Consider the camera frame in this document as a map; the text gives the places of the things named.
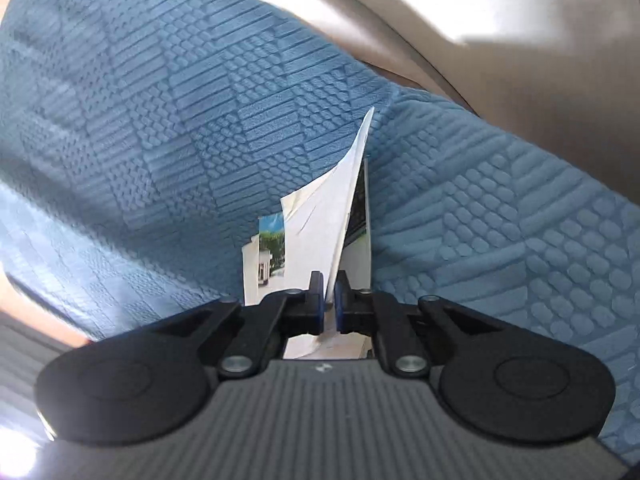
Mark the white paper sheet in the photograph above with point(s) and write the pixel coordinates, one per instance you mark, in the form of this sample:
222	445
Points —
325	230

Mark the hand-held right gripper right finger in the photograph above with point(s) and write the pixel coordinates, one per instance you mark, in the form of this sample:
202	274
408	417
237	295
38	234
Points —
341	310

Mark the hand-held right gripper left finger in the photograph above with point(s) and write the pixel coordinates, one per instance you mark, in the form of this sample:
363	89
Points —
315	310

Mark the blue textured sofa cover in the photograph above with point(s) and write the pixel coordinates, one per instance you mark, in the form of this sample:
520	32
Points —
150	110

